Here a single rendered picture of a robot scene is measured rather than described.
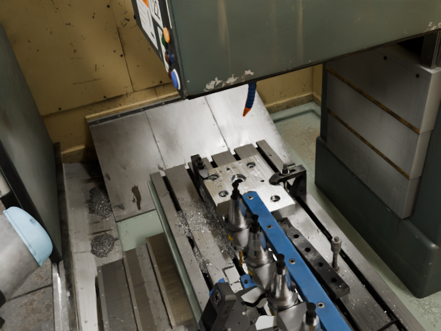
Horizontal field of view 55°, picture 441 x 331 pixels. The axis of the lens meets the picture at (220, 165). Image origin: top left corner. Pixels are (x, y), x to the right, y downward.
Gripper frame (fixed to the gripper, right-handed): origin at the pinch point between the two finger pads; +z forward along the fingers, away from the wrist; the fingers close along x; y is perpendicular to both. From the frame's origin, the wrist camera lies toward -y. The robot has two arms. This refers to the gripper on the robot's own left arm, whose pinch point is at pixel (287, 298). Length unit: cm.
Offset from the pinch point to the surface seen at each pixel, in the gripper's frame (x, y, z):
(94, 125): -151, 36, -31
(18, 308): -128, 120, -103
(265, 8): -20, -49, 8
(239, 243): -15.6, -1.5, -3.6
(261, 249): -9.3, -4.9, -0.9
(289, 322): 5.7, -1.9, -2.4
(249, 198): -27.5, -1.9, 4.1
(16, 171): -72, -1, -53
